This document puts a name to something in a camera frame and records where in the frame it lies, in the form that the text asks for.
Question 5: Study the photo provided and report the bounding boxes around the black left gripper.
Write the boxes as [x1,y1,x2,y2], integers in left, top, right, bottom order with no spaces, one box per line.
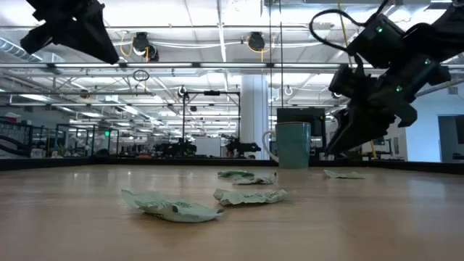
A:
[25,0,120,65]

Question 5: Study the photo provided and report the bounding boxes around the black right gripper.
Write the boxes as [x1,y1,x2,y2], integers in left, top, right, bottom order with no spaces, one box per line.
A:
[325,64,418,156]

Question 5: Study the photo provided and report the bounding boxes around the green stevia packet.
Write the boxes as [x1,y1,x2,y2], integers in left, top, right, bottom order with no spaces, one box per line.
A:
[323,169,366,180]
[212,188,290,207]
[120,188,225,223]
[217,170,255,179]
[231,172,278,186]

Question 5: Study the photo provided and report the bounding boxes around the teal ceramic mug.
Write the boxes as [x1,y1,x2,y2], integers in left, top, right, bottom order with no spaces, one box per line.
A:
[261,121,312,170]

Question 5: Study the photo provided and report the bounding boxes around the white building pillar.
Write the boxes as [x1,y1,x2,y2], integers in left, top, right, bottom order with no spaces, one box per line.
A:
[241,74,270,160]

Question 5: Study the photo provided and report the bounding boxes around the dark storage shelf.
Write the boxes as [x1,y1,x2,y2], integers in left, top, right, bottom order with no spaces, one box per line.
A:
[0,117,33,159]

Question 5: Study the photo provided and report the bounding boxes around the white board panel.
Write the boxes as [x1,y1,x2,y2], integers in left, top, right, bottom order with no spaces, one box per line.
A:
[194,136,222,158]

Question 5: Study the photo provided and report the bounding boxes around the yellow cable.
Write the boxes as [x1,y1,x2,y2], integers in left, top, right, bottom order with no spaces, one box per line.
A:
[336,0,378,160]

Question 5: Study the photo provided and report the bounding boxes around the black ceiling cable reel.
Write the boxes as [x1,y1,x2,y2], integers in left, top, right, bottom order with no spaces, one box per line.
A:
[131,31,160,62]
[246,31,267,53]

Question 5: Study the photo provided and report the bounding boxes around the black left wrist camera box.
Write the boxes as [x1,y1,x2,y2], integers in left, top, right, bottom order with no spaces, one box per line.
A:
[20,23,57,54]

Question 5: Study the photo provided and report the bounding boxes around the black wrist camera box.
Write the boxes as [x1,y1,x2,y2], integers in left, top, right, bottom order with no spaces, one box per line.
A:
[347,13,406,69]
[20,23,57,54]

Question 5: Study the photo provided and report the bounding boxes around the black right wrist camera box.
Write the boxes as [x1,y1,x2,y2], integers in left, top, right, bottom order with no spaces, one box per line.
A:
[347,13,406,69]

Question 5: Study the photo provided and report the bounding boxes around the black camera cable loop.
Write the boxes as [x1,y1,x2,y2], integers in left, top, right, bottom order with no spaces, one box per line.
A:
[309,0,392,55]

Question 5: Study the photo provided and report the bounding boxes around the black background rig frame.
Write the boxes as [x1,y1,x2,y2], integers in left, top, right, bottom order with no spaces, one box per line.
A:
[182,90,241,146]

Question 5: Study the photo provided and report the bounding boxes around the black metal table frame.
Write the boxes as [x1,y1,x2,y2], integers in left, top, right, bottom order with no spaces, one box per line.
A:
[0,156,464,175]

